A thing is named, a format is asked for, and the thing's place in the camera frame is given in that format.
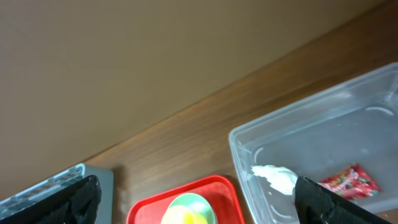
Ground red snack wrapper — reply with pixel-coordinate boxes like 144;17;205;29
318;164;381;200

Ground red plastic tray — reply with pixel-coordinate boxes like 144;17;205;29
126;175;245;224

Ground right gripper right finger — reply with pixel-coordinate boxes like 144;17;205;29
294;176;391;224

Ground grey dishwasher rack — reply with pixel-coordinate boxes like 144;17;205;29
1;163;114;224

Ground green bowl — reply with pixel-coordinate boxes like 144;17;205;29
167;193;218;224

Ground clear plastic bin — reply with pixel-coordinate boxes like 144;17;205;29
229;63;397;223

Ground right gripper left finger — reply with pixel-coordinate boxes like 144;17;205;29
1;175;101;224

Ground white napkin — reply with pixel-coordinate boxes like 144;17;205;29
252;165;298;195

